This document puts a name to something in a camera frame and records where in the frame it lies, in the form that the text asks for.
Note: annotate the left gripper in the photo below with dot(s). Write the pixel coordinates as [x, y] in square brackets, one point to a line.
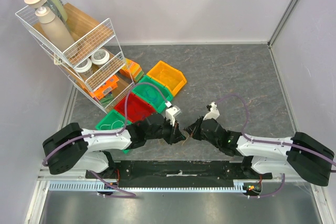
[175, 135]

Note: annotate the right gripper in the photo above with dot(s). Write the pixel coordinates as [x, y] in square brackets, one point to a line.
[200, 128]

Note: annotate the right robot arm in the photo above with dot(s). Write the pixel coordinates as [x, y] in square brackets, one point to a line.
[299, 156]

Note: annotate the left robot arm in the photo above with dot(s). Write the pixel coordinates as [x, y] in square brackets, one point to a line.
[75, 148]

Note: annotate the red plastic bin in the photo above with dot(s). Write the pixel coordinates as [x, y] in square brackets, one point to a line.
[138, 109]

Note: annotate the green bin upper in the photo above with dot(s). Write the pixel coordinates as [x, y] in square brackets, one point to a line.
[150, 94]

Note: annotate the green bin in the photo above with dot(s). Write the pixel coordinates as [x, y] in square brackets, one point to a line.
[112, 121]
[150, 94]

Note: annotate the yellow plastic bin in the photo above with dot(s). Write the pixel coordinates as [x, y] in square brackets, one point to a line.
[168, 76]

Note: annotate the green bin lower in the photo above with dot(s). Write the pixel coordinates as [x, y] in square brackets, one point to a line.
[112, 121]

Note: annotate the orange snack box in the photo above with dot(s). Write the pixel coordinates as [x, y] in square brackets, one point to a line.
[104, 89]

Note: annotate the white lid jar right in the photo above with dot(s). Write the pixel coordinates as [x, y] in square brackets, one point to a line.
[100, 57]

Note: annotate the white lid jar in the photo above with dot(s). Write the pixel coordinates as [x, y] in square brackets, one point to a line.
[100, 57]
[85, 69]

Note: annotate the white lid jar left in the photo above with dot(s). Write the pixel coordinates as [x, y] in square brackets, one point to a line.
[85, 69]

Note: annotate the beige pump bottle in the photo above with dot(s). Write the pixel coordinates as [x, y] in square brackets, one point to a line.
[56, 31]

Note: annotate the green bottle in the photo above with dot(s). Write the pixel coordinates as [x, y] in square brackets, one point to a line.
[60, 9]

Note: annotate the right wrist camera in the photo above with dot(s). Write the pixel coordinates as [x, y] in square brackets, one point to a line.
[213, 112]

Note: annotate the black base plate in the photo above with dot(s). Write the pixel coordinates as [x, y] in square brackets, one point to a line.
[180, 173]

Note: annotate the slotted cable duct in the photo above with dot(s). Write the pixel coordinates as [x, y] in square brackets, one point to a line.
[91, 186]

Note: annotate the white wire shelf rack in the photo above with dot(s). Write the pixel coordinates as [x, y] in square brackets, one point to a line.
[78, 47]

